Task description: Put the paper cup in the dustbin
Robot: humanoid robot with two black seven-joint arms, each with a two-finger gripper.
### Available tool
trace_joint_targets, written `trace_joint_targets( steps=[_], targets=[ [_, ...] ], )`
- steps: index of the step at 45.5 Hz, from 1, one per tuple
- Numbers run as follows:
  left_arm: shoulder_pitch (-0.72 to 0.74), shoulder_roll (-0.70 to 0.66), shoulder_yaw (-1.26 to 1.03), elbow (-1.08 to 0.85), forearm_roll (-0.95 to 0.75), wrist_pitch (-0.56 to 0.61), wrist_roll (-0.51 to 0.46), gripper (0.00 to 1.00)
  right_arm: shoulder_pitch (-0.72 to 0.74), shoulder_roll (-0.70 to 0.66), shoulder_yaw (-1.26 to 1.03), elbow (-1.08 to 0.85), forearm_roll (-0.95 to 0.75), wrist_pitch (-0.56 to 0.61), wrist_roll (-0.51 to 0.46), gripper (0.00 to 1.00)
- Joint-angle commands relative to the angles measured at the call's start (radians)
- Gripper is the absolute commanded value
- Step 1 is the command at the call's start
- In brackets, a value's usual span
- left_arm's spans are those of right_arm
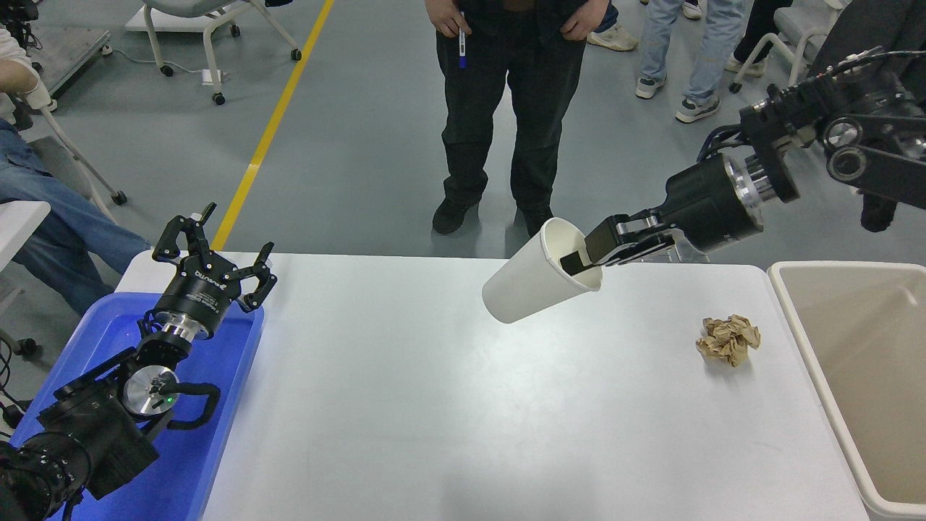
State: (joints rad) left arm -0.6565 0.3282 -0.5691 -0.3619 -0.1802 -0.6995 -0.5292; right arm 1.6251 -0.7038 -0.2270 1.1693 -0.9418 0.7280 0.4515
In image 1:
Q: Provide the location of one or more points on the blue and white pen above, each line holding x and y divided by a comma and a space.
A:
462, 54

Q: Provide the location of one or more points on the seated person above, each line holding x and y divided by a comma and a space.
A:
58, 224

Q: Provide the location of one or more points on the seated person's forearm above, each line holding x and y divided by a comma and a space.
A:
18, 76

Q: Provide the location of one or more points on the white paper cup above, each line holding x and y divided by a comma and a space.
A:
528, 289

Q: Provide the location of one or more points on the standing person's right hand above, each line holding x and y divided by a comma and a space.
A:
448, 18

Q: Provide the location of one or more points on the standing person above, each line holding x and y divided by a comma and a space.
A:
477, 130

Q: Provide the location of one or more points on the white frame wheeled chair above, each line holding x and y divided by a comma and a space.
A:
61, 166
803, 22
210, 58

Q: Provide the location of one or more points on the standing person's left hand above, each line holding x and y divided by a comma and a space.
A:
586, 20

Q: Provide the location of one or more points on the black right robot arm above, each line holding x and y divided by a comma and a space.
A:
785, 116

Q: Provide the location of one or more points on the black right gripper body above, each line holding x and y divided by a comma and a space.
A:
709, 202

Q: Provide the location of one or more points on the chair leg with caster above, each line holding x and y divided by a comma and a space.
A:
27, 346

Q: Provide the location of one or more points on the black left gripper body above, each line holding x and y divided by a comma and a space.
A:
199, 289

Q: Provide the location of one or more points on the dark grey coat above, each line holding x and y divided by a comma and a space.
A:
868, 22

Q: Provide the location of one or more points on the white floor board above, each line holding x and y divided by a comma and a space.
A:
166, 22

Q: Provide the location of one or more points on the black equipment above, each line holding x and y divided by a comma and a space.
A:
18, 14

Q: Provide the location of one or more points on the blue plastic tray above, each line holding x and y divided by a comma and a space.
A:
231, 347

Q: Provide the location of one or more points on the metal floor plate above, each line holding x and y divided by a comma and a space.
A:
696, 257

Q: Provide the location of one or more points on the grey metal platform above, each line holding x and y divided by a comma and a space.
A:
65, 54

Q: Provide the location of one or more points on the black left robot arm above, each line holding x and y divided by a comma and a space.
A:
94, 434

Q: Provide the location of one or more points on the large pale bin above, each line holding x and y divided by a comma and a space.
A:
882, 376

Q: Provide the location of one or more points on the crumpled tan paper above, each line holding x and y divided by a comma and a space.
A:
727, 340

